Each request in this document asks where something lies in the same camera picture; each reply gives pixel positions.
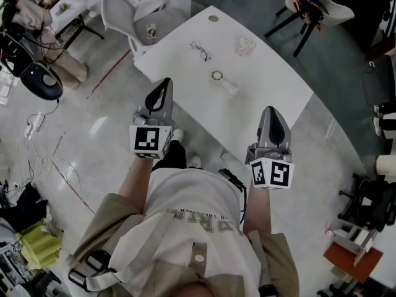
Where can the white storage rack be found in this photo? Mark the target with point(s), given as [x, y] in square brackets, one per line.
[9, 274]

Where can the black office chair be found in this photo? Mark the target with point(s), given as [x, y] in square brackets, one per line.
[377, 203]

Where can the black keyboard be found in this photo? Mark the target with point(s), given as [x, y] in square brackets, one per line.
[69, 34]

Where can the person's khaki vest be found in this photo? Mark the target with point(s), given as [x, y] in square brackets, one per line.
[102, 221]

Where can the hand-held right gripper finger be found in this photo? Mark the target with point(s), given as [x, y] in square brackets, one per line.
[263, 131]
[278, 131]

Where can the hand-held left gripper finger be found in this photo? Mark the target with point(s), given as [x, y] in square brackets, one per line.
[151, 99]
[168, 104]

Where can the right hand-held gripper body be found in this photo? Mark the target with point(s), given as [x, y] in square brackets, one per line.
[272, 172]

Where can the thin-rimmed round eyeglasses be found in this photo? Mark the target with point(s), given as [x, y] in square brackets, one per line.
[205, 54]

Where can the black hip-worn device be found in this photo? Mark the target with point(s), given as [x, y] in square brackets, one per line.
[232, 178]

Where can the person's black trousers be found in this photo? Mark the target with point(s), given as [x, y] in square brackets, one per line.
[173, 156]

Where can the person's white shoe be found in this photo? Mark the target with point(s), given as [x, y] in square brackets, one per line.
[195, 162]
[178, 135]

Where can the white round-legged counter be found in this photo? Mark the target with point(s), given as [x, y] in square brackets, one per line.
[386, 165]

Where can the person's white printed shirt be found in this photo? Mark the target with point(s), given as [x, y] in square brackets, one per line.
[191, 193]

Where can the person's right forearm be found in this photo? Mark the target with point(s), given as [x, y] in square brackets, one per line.
[256, 212]

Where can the person's right white shoe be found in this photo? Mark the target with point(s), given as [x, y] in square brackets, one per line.
[195, 162]

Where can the round grey table grommet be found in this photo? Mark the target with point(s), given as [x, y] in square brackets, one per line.
[213, 18]

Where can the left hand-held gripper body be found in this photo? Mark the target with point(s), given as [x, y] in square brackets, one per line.
[148, 141]

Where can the white grey-seated chair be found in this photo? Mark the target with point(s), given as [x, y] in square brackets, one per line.
[117, 14]

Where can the orange flat box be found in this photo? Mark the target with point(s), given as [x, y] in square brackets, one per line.
[340, 258]

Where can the white black-legged side table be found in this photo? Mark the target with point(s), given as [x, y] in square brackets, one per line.
[77, 8]

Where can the person's left forearm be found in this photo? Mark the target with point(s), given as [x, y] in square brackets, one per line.
[136, 187]

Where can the lime green plastic crate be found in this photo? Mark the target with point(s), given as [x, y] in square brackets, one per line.
[40, 246]

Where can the small printed photo card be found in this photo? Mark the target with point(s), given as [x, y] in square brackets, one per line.
[151, 31]

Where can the white power strip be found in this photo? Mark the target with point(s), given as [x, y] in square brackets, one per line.
[32, 127]

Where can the black harness buckle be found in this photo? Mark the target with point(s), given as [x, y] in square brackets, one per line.
[89, 268]

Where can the small white shelf rack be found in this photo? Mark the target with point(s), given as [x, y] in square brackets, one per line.
[352, 237]

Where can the white shell chair black legs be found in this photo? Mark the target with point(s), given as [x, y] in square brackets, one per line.
[337, 11]

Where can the green plant sprig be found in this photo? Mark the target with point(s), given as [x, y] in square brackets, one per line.
[63, 8]

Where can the black fabric bag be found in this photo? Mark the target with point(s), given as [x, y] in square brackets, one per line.
[28, 203]

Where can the person's left white shoe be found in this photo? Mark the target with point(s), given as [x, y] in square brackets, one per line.
[178, 135]

